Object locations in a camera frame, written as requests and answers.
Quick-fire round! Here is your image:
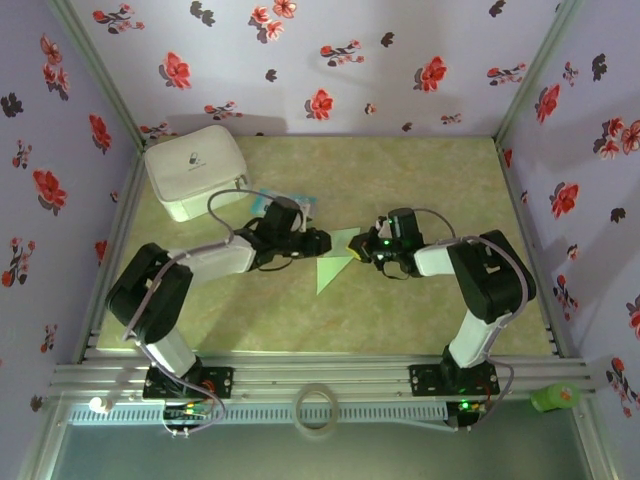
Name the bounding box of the grey left arm cable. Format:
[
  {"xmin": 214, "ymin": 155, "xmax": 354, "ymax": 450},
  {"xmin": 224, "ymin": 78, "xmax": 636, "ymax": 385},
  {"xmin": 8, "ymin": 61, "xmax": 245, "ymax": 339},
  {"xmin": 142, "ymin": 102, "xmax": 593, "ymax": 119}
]
[{"xmin": 122, "ymin": 188, "xmax": 281, "ymax": 440}]

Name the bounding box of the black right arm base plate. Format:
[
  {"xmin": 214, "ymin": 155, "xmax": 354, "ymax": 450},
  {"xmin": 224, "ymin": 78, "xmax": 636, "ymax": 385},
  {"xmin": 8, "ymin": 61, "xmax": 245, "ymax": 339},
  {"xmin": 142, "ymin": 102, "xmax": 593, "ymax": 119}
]
[{"xmin": 408, "ymin": 363, "xmax": 501, "ymax": 399}]

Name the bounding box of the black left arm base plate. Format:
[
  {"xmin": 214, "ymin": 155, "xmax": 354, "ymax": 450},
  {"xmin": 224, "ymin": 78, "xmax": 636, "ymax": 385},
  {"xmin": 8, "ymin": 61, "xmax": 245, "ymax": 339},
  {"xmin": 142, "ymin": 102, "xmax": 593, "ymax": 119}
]
[{"xmin": 142, "ymin": 366, "xmax": 235, "ymax": 401}]

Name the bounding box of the white zip pouch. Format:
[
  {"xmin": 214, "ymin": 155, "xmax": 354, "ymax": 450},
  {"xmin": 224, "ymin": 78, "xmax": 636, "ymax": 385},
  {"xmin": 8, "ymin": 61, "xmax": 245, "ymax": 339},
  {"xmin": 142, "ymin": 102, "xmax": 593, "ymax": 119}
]
[{"xmin": 143, "ymin": 124, "xmax": 251, "ymax": 224}]

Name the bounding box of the pale green paper sheet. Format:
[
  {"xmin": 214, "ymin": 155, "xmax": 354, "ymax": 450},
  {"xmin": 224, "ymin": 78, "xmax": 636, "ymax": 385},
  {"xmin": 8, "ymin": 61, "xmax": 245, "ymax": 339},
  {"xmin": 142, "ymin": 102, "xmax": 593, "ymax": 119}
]
[{"xmin": 315, "ymin": 227, "xmax": 362, "ymax": 298}]

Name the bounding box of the blue snack packet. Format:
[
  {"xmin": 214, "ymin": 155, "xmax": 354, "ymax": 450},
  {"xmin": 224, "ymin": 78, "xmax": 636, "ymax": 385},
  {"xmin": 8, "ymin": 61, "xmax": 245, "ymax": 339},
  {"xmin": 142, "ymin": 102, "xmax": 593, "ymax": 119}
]
[{"xmin": 251, "ymin": 187, "xmax": 319, "ymax": 217}]

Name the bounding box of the aluminium frame rail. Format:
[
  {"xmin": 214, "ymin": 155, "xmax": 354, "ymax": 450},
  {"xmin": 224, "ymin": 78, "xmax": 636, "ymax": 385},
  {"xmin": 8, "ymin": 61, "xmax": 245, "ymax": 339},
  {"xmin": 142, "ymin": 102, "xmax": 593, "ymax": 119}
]
[{"xmin": 48, "ymin": 352, "xmax": 599, "ymax": 399}]

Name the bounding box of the clear tape roll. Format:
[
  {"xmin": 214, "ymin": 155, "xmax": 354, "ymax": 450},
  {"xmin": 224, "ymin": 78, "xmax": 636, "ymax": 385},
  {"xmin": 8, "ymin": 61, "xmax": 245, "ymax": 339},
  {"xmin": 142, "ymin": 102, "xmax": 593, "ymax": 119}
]
[{"xmin": 293, "ymin": 383, "xmax": 340, "ymax": 432}]

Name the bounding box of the aluminium frame post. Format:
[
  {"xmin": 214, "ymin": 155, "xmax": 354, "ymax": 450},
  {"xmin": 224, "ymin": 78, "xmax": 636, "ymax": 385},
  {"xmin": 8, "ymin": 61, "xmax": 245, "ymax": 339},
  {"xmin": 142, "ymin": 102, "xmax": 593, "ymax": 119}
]
[
  {"xmin": 494, "ymin": 0, "xmax": 584, "ymax": 359},
  {"xmin": 47, "ymin": 0, "xmax": 149, "ymax": 364}
]

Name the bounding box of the green plastic container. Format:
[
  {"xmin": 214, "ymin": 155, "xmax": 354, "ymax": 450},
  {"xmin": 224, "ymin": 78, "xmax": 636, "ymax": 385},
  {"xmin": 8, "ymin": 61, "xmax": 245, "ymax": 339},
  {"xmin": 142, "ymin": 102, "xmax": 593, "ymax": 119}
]
[{"xmin": 529, "ymin": 381, "xmax": 582, "ymax": 414}]

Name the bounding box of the grey right arm cable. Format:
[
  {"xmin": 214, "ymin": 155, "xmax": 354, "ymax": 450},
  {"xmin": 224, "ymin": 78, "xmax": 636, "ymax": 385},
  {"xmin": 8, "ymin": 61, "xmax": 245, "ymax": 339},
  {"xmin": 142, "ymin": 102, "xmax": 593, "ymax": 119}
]
[{"xmin": 414, "ymin": 207, "xmax": 531, "ymax": 432}]

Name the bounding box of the grey slotted cable duct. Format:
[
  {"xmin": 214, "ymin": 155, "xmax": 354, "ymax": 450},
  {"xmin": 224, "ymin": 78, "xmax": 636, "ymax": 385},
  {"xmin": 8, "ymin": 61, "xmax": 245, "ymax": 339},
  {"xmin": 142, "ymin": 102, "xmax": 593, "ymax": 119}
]
[{"xmin": 67, "ymin": 403, "xmax": 449, "ymax": 426}]

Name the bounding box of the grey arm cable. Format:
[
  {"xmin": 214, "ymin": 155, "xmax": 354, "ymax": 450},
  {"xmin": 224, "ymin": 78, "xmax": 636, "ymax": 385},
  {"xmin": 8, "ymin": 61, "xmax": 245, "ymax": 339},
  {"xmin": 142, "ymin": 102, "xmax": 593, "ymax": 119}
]
[
  {"xmin": 414, "ymin": 207, "xmax": 531, "ymax": 432},
  {"xmin": 122, "ymin": 188, "xmax": 281, "ymax": 440}
]

